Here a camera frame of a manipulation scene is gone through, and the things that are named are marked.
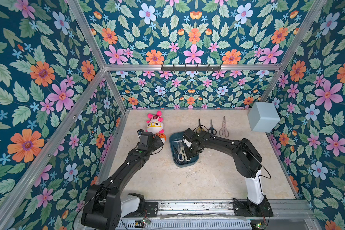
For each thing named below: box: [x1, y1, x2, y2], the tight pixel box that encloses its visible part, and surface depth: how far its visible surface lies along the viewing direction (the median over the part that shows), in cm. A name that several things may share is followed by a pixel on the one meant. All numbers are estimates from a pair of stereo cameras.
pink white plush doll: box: [145, 110, 167, 144], surface depth 103 cm
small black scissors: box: [207, 117, 218, 136], surface depth 110 cm
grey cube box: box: [247, 101, 281, 133], surface depth 100 cm
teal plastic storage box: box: [169, 131, 199, 168], surface depth 90 cm
